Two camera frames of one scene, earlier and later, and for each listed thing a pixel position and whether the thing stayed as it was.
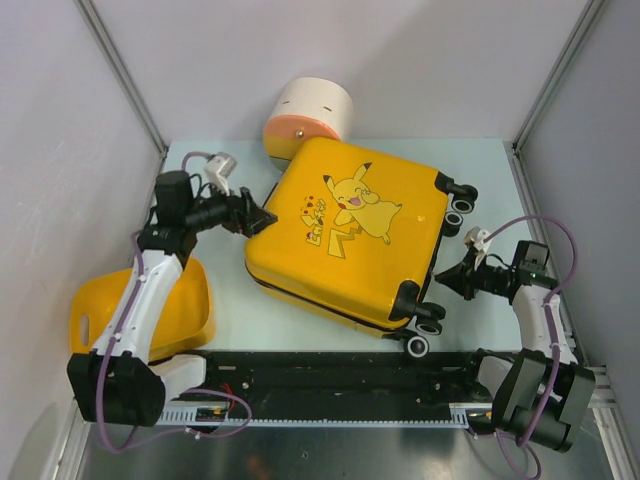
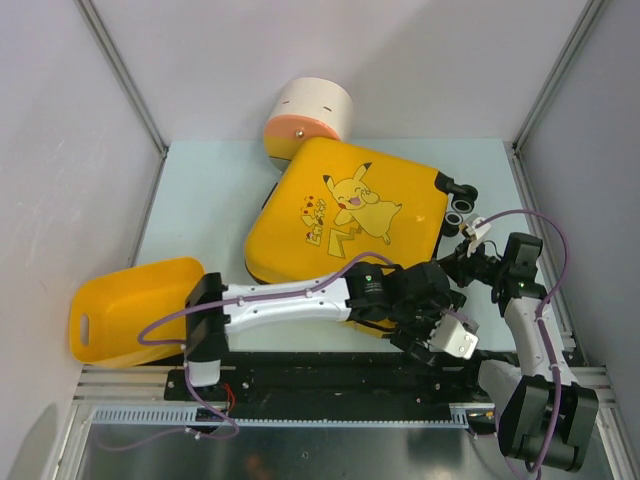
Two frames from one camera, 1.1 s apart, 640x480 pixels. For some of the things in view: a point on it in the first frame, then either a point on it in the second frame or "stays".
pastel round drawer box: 303,109 stays
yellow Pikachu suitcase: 356,231 stays
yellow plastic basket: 184,320 stays
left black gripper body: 216,210 -> 418,322
